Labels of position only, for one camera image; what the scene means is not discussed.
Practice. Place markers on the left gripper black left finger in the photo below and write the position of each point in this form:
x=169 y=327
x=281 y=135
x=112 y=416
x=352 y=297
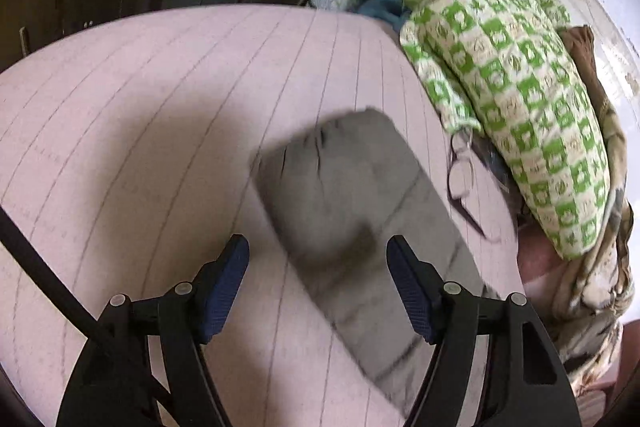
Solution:
x=105 y=390

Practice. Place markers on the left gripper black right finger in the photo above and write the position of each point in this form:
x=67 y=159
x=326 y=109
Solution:
x=525 y=383

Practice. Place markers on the grey-brown quilted puffer jacket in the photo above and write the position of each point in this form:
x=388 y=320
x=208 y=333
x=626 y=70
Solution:
x=335 y=195

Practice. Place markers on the beige leaf-print fleece blanket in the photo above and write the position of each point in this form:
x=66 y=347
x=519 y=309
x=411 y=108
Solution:
x=597 y=288

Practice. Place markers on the dark-framed eyeglasses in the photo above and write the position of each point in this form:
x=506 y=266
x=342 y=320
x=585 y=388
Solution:
x=461 y=177

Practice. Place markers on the pink quilted mattress cover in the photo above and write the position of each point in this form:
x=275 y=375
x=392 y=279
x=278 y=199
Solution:
x=128 y=158

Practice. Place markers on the green checkered pillow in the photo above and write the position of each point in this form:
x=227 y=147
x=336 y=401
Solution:
x=522 y=88

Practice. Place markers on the blue cloth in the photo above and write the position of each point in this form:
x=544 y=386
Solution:
x=393 y=12

